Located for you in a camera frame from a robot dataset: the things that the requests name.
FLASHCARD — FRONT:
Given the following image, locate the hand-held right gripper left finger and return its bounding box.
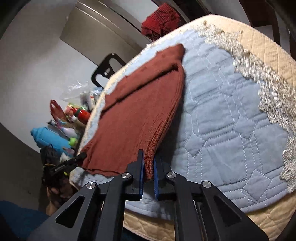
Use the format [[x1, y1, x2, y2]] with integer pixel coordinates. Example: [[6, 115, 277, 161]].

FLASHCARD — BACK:
[[28, 149, 145, 241]]

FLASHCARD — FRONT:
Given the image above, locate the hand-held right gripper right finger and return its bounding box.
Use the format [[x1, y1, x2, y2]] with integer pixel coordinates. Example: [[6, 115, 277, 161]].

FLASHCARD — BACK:
[[153, 158, 270, 241]]

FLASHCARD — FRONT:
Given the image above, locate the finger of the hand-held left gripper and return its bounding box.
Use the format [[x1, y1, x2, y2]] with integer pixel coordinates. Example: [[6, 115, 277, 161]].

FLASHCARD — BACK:
[[55, 152, 87, 174]]

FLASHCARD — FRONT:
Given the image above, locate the brown ribbed knit sweater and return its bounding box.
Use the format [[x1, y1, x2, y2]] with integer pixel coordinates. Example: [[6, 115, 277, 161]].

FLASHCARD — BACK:
[[77, 44, 185, 180]]

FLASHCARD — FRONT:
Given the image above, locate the person's left hand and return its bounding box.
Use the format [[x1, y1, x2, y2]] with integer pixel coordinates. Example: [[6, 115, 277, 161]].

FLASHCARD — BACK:
[[46, 185, 77, 215]]

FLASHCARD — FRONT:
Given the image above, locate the blue bag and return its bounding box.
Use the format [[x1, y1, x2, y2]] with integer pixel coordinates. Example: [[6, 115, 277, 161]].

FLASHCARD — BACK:
[[30, 127, 74, 154]]

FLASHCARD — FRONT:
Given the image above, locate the white spray bottle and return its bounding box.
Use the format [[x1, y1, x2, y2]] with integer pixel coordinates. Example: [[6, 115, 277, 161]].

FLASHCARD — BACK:
[[59, 126, 78, 138]]

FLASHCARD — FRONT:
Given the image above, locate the red gift bag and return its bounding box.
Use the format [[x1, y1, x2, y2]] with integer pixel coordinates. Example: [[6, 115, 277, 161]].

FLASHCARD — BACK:
[[50, 100, 67, 120]]

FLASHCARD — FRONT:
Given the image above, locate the red bottle with green lid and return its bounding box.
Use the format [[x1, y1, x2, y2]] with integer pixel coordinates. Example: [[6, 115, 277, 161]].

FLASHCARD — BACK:
[[72, 108, 91, 122]]

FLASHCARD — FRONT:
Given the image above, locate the white medicine box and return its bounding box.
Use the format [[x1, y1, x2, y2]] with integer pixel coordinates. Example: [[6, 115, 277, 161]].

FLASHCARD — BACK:
[[81, 91, 97, 108]]

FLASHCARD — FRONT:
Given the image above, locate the person's blue clothing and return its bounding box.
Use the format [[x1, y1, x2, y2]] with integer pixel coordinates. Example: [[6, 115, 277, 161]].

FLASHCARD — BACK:
[[0, 200, 50, 241]]

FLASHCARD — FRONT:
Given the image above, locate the blue beige quilted table cover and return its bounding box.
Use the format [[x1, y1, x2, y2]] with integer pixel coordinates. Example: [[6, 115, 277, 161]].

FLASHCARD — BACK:
[[69, 14, 296, 241]]

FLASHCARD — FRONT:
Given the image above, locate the black chair with oval cutout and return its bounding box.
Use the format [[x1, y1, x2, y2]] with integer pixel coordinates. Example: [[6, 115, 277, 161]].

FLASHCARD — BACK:
[[91, 53, 126, 88]]

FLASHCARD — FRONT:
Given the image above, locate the beige tall cabinet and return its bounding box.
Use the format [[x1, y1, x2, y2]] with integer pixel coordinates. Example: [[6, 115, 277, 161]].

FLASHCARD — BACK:
[[60, 0, 162, 62]]

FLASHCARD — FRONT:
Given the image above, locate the red checked cloth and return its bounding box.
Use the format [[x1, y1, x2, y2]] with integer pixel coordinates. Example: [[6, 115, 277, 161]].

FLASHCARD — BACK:
[[141, 3, 181, 41]]

